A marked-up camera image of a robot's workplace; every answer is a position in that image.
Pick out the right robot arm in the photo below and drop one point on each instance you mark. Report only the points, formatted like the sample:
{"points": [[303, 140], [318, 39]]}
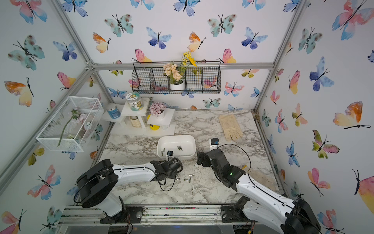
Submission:
{"points": [[259, 203]]}

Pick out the artificial pink flower stem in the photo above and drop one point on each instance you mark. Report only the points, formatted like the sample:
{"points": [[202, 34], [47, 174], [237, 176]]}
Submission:
{"points": [[75, 120]]}

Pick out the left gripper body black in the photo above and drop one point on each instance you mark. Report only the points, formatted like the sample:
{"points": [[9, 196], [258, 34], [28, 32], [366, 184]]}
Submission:
{"points": [[172, 176]]}

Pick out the black wire wall basket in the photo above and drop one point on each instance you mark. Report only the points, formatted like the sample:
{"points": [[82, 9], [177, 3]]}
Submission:
{"points": [[200, 77]]}

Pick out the white tiered wooden shelf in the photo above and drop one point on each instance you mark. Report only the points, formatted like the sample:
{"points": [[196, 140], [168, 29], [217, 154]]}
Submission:
{"points": [[123, 125]]}

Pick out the beige work glove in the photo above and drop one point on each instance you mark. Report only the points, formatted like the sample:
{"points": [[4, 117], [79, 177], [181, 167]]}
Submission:
{"points": [[231, 128]]}

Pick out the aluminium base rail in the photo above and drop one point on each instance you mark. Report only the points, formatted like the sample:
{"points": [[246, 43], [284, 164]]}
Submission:
{"points": [[155, 215]]}

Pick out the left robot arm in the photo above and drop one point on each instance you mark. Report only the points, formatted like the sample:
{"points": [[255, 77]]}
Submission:
{"points": [[95, 186]]}

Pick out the pink flowers in pot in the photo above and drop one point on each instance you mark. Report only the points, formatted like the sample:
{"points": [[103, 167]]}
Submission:
{"points": [[157, 109]]}

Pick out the flower pot in basket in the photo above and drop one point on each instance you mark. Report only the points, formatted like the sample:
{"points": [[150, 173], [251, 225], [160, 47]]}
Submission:
{"points": [[176, 72]]}

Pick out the beige jar under shelf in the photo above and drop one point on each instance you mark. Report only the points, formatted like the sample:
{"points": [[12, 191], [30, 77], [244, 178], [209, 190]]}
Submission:
{"points": [[135, 121]]}

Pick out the white wire mesh cage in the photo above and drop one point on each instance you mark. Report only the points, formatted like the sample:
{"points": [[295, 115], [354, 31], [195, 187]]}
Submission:
{"points": [[50, 133]]}

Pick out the blue tin can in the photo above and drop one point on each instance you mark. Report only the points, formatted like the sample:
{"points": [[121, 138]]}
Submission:
{"points": [[113, 111]]}

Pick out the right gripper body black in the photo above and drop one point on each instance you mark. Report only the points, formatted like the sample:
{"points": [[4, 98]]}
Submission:
{"points": [[219, 176]]}

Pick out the white plastic storage box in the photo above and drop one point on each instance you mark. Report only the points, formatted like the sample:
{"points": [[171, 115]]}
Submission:
{"points": [[171, 142]]}

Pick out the green lidded jar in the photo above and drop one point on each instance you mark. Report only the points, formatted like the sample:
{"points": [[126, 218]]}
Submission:
{"points": [[134, 101]]}

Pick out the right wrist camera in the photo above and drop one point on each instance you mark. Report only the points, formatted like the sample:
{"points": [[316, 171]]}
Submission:
{"points": [[213, 144]]}

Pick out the yellow bottle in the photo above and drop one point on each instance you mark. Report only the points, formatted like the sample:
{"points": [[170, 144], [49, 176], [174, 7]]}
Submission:
{"points": [[153, 127]]}

